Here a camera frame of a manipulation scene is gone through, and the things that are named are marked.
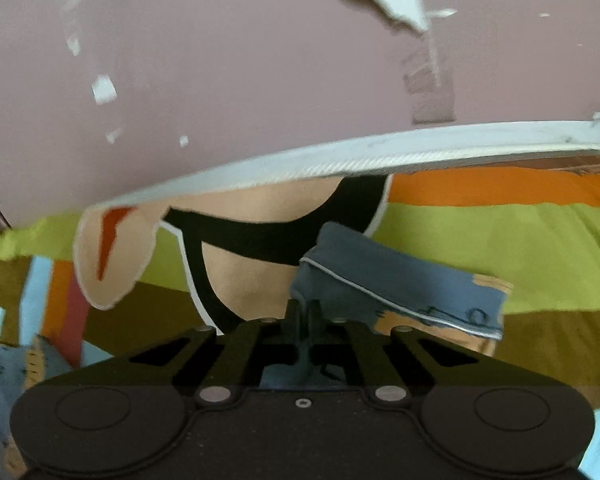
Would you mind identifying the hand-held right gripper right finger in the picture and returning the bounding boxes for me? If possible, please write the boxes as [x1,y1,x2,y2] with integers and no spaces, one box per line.
[307,299,487,407]

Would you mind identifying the white mattress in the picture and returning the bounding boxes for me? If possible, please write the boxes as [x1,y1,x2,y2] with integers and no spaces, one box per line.
[80,120,600,211]

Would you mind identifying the blue printed pants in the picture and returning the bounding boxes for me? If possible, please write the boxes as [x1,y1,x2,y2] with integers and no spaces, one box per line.
[260,222,515,391]

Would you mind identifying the colourful striped blanket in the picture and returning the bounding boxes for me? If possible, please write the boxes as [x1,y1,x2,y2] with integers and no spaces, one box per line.
[0,170,600,480]

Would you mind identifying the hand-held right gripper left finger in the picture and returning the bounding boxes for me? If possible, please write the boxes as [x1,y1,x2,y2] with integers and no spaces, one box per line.
[112,299,302,407]

